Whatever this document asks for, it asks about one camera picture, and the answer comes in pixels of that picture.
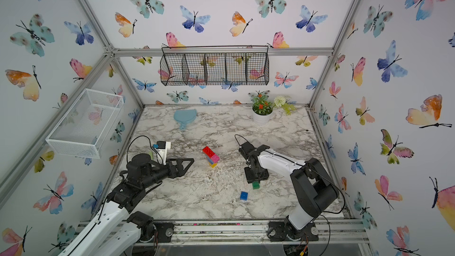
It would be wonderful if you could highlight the black wire wall basket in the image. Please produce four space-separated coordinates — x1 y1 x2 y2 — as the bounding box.
159 45 270 86

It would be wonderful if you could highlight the red lego brick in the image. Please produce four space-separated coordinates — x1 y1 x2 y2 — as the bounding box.
202 146 216 158

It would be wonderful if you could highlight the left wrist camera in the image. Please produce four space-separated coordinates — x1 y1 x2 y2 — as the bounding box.
154 141 171 165

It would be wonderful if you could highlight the potted plant white pot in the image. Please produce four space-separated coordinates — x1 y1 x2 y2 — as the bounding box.
248 91 296 126

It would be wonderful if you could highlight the green lego brick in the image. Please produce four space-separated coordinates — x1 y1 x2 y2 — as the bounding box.
252 181 260 190

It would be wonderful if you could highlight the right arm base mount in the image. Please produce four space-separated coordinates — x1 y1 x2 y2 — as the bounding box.
266 220 319 242

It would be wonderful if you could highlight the pink small lego brick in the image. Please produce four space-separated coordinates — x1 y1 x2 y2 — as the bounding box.
210 154 220 164

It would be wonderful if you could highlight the teal hand mirror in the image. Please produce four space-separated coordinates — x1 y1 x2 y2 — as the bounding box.
174 109 197 130

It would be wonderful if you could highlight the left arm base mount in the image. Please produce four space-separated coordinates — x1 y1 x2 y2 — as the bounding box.
123 212 175 245

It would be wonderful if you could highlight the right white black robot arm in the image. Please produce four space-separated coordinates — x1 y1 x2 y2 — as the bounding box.
239 141 340 231

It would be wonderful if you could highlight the light blue long lego brick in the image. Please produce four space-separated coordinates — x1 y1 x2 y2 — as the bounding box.
206 156 216 165

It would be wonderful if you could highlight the aluminium front rail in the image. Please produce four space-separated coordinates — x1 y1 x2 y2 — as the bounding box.
69 219 370 247

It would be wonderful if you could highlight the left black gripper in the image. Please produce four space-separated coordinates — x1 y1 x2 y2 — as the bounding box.
140 156 194 190

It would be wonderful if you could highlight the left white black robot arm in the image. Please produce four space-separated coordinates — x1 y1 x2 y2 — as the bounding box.
61 154 194 256

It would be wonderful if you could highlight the blue small lego brick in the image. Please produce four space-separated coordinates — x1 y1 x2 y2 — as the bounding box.
240 192 248 201

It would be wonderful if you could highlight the white mesh wall basket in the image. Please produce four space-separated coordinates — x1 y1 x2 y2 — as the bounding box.
46 88 124 159

